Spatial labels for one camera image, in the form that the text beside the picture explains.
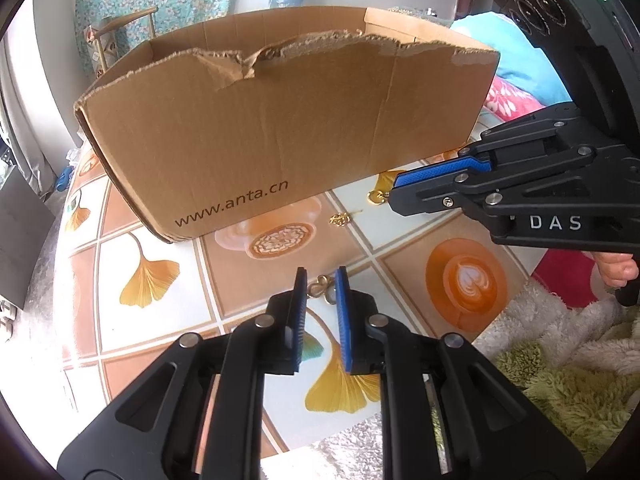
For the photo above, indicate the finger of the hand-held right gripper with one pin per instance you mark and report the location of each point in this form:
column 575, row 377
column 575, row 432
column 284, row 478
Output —
column 440, row 170
column 425, row 200

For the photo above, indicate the wooden chair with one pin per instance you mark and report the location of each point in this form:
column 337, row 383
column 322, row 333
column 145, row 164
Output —
column 125, row 17

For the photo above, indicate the gold dangle earring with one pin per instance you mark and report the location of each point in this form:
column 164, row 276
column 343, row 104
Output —
column 376, row 199

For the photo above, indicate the leaf and coffee patterned mat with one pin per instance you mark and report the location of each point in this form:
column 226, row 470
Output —
column 380, row 232

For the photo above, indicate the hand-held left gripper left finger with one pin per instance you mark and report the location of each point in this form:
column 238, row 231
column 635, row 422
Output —
column 300, row 310

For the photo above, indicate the person's right hand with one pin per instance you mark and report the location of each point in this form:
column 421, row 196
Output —
column 617, row 270

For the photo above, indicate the blue plush pillow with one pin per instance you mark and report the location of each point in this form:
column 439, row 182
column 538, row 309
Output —
column 515, row 60

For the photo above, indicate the small gold flower earring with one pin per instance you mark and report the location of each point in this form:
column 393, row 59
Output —
column 340, row 219

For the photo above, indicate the grey curtain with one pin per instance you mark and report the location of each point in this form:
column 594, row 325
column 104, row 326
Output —
column 25, row 135

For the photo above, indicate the white fluffy blanket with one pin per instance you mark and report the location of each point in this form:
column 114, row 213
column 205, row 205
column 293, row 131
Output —
column 540, row 325

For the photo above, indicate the blue slippers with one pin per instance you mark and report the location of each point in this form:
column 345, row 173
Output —
column 63, row 180

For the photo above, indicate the green fluffy garment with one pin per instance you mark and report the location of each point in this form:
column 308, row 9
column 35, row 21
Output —
column 575, row 400

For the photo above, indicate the gold knot earring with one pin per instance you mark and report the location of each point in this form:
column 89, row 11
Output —
column 320, row 287

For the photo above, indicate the glittery grey cloth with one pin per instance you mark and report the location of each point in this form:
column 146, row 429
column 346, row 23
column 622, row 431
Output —
column 415, row 14

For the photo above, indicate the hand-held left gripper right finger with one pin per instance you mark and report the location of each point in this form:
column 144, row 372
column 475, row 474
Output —
column 342, row 320

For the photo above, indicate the brown cardboard box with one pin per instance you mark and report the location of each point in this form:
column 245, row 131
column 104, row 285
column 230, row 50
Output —
column 250, row 135

